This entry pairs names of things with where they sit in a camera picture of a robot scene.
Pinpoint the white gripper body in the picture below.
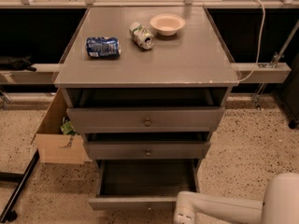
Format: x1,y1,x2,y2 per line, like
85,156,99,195
174,208,195,224

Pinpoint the grey bottom drawer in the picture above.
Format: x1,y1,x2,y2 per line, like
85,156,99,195
89,159,199,210

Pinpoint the grey drawer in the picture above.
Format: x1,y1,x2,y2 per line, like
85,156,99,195
84,141,210,160
67,107,224,133
89,159,199,210

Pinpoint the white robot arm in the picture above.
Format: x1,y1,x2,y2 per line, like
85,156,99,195
174,173,299,224

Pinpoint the grey middle drawer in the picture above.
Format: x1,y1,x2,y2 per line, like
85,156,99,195
84,141,210,160

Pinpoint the grey top drawer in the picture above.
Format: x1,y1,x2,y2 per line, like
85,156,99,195
67,107,224,133

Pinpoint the grey wooden drawer cabinet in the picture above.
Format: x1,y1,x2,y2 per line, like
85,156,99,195
53,6,240,173

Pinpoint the green packet in box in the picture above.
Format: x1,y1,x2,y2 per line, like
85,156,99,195
60,119,76,135

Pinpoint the cardboard box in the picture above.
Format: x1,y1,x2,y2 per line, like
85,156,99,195
36,90,86,164

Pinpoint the black cart with wheel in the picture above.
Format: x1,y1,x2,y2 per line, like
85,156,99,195
281,53,299,129

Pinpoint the black floor stand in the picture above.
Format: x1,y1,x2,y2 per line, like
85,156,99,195
0,151,39,223

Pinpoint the blue soda can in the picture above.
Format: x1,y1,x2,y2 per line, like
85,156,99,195
86,37,121,58

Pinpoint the green and silver soda can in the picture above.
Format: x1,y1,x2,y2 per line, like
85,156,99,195
129,22,154,50

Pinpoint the metal diagonal strut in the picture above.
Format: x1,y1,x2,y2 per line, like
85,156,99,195
249,20,299,109

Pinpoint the white paper bowl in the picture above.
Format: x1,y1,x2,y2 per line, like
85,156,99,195
149,14,185,36

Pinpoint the grey horizontal rail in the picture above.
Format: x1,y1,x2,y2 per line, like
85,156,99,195
0,63,291,85

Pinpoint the white cable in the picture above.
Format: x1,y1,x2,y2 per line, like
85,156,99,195
235,0,266,83

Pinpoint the black object on rail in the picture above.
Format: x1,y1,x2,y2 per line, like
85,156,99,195
0,56,36,72

